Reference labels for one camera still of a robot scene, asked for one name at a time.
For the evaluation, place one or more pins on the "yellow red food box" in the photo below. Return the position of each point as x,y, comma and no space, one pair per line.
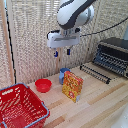
72,86

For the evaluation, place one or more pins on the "black dish rack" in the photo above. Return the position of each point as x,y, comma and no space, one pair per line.
95,73

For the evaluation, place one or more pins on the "red shopping basket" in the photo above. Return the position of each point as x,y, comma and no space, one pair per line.
20,106

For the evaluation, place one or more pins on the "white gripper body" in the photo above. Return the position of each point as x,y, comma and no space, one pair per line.
63,38

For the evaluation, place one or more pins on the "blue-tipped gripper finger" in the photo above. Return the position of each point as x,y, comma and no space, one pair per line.
68,51
56,53

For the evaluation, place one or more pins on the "black toaster oven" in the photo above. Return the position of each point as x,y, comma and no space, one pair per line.
113,55

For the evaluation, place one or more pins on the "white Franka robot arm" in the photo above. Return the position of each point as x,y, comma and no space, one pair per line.
74,12

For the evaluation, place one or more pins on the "red bowl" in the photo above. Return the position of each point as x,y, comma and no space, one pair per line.
43,85

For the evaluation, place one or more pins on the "blue cup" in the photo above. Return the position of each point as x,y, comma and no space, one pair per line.
62,75

